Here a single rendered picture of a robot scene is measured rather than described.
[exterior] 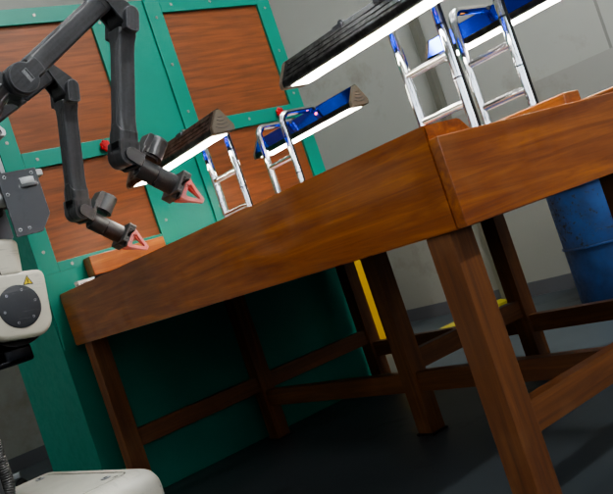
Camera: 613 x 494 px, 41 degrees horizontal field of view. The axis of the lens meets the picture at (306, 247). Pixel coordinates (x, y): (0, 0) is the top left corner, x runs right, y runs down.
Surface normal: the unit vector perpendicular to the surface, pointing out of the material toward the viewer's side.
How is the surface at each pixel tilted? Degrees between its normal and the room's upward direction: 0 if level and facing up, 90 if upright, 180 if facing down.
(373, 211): 90
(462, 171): 90
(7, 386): 90
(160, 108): 90
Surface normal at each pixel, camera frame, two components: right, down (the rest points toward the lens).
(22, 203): 0.62, -0.22
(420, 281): -0.71, 0.23
